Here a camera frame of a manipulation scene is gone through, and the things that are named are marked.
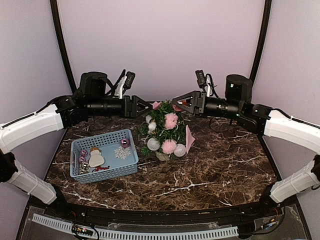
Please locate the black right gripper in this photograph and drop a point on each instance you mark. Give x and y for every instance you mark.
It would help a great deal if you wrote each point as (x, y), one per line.
(194, 100)

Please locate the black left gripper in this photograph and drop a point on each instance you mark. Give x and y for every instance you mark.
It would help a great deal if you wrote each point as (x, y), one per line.
(133, 111)

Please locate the shiny pink bauble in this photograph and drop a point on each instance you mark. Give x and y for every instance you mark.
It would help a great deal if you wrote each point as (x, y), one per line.
(177, 107)

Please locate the pink fabric bow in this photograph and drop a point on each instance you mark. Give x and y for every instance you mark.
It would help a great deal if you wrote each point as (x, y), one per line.
(156, 105)

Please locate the pink fluffy pompom ornament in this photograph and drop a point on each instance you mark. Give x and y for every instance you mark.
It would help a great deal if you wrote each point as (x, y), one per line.
(171, 120)

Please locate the small green christmas tree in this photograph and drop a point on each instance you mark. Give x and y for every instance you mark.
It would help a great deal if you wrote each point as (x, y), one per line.
(150, 146)

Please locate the pink fabric triangle piece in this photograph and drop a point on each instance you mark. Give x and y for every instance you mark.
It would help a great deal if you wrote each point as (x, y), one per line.
(189, 139)

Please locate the white ball string lights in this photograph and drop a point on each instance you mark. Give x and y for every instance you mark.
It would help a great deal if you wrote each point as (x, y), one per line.
(155, 129)

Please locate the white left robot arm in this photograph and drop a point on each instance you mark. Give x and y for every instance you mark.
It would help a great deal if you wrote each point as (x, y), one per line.
(48, 119)

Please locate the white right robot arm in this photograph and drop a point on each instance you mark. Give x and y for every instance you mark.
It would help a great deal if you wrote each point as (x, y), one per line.
(296, 132)

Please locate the white snowflake ornament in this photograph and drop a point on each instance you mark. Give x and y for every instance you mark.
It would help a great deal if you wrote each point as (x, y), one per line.
(122, 152)

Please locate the light blue plastic basket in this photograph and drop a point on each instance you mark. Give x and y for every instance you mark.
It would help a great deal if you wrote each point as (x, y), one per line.
(102, 140)

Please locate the white snowman ornament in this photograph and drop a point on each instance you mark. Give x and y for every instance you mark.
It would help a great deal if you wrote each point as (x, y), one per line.
(96, 159)

